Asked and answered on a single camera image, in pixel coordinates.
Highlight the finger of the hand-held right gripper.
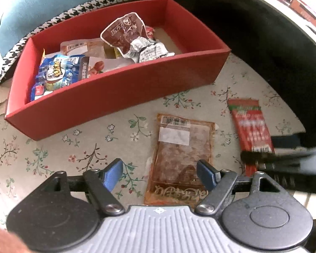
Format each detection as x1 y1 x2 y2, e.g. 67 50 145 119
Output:
271 134 316 153
241 149 314 170

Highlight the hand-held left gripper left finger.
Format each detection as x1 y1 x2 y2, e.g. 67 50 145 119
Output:
41 158 125 215

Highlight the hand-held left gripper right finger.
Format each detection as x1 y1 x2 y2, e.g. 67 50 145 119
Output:
195 159 287 215

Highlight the red and green snack packet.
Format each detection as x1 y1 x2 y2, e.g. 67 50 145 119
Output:
227 98 276 177

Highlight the red cardboard box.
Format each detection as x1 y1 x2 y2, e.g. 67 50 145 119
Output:
4 0 231 141

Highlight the white snack packet brown band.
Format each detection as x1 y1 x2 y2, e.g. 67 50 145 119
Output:
79 57 136 81

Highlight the blue snack packet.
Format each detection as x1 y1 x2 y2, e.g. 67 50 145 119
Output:
30 54 86 102

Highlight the dark red printed booklet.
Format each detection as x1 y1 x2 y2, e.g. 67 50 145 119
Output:
290 0 316 23

